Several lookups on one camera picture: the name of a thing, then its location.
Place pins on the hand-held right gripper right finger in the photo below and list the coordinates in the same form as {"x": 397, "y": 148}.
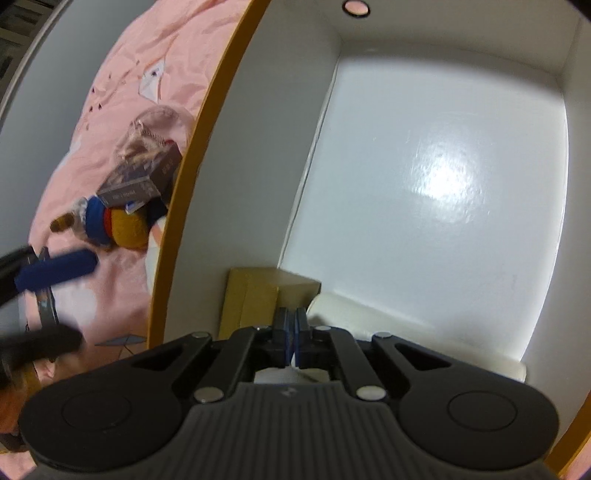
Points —
{"x": 302, "y": 333}

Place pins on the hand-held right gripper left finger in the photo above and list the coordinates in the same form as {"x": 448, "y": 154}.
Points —
{"x": 282, "y": 333}

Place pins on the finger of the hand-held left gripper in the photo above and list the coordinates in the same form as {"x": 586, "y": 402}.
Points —
{"x": 60, "y": 270}
{"x": 41, "y": 344}

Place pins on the small tan cardboard box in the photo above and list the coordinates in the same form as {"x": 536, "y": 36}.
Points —
{"x": 251, "y": 295}

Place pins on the orange and blue plush toy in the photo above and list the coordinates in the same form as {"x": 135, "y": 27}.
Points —
{"x": 124, "y": 224}

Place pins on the white cardboard box orange edge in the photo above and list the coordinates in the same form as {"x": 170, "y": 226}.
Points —
{"x": 415, "y": 184}

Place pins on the grey printed carton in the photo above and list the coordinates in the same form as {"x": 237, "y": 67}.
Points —
{"x": 127, "y": 194}
{"x": 154, "y": 168}

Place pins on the white roll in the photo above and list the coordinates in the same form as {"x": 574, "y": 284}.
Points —
{"x": 415, "y": 337}

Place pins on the pink printed blanket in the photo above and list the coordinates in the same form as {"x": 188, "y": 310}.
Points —
{"x": 124, "y": 83}

